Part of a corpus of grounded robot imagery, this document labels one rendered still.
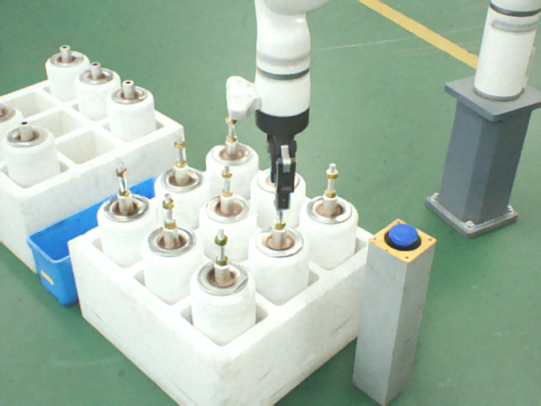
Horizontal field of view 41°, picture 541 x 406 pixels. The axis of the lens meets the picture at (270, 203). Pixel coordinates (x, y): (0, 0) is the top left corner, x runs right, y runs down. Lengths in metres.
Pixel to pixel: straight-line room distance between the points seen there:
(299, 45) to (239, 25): 1.59
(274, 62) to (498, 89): 0.64
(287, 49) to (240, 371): 0.47
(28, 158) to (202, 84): 0.83
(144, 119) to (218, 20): 1.07
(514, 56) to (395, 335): 0.60
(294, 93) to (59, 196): 0.64
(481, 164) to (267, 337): 0.64
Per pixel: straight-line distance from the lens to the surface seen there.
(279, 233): 1.11
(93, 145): 1.61
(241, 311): 1.07
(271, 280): 1.12
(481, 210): 1.59
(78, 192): 1.47
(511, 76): 1.46
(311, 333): 1.20
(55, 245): 1.46
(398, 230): 1.05
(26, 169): 1.44
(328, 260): 1.21
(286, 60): 0.93
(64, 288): 1.39
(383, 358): 1.17
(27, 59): 2.37
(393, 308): 1.09
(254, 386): 1.15
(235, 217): 1.18
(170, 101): 2.05
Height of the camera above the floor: 0.97
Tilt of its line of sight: 36 degrees down
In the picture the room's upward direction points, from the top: 1 degrees clockwise
